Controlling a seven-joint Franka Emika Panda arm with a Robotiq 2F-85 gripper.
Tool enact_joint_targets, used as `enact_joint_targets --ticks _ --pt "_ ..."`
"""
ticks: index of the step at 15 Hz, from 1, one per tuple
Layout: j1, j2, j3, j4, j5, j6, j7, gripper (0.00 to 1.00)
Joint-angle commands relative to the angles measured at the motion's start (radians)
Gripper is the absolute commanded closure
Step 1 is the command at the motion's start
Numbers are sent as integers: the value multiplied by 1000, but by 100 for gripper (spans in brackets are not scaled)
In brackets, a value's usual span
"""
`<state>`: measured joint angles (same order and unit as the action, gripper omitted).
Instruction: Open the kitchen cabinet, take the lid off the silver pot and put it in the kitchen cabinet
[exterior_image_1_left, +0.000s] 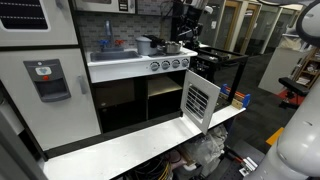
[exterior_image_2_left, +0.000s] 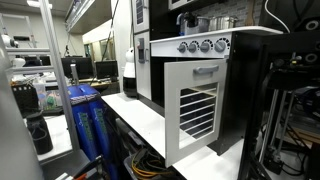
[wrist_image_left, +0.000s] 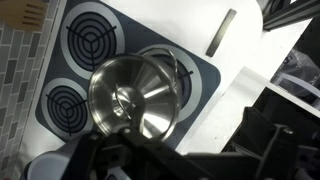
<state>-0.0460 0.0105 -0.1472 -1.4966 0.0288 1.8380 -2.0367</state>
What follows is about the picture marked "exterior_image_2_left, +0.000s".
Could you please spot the black crate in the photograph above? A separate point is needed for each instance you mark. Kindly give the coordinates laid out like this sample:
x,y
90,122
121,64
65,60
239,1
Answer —
x,y
25,100

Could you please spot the overhead shelf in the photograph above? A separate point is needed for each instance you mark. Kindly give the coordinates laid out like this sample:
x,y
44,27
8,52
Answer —
x,y
86,13

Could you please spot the grey aluminium post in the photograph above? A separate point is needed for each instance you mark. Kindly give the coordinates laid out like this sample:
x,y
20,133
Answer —
x,y
56,66

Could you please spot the black computer monitor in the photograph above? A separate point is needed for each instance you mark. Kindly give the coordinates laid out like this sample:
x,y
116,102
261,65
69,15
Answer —
x,y
106,70
76,68

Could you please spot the ceiling light panel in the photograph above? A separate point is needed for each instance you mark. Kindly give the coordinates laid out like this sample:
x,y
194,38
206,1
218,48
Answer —
x,y
38,3

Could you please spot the clear container green items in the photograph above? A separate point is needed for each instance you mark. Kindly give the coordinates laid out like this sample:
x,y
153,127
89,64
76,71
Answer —
x,y
50,100

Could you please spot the white toy kitchen unit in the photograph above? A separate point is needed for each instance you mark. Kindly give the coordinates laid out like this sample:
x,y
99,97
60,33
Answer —
x,y
166,50

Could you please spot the black orange-tipped tool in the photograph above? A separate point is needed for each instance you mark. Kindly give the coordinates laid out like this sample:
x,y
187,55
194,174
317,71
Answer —
x,y
90,166

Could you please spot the white round device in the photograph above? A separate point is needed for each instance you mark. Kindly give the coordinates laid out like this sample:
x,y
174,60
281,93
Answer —
x,y
9,40

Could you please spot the white toy microwave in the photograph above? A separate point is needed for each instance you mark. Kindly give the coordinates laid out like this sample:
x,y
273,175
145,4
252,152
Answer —
x,y
180,3

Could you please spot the black fabric pouch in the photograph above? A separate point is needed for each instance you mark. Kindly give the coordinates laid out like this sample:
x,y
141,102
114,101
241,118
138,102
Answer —
x,y
40,136

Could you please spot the horizontal aluminium rail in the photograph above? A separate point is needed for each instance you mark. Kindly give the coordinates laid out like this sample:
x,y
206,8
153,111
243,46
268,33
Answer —
x,y
31,69
28,51

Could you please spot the white freezer door dark window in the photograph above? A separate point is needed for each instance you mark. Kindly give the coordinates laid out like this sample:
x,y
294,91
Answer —
x,y
146,20

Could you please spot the blue box green lettering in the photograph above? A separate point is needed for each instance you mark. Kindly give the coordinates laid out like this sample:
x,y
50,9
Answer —
x,y
101,126
85,130

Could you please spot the black metal frame rack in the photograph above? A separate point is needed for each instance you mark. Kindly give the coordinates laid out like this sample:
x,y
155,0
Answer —
x,y
253,100

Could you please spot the grey pot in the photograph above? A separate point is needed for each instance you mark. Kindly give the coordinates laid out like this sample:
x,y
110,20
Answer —
x,y
200,28

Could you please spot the brown wooden utensil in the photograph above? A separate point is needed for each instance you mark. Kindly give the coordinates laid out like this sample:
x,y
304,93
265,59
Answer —
x,y
250,13

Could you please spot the grey water dispenser panel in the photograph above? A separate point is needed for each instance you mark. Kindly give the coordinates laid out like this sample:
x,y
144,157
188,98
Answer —
x,y
141,50

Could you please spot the white and black cylindrical device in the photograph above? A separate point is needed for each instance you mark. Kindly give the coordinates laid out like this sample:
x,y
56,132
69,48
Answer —
x,y
129,66

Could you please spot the grey stove knob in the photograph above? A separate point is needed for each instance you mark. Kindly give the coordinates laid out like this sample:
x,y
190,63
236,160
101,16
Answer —
x,y
193,46
220,45
206,46
182,47

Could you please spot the silver pot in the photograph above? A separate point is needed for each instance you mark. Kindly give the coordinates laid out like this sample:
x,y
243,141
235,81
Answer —
x,y
225,24

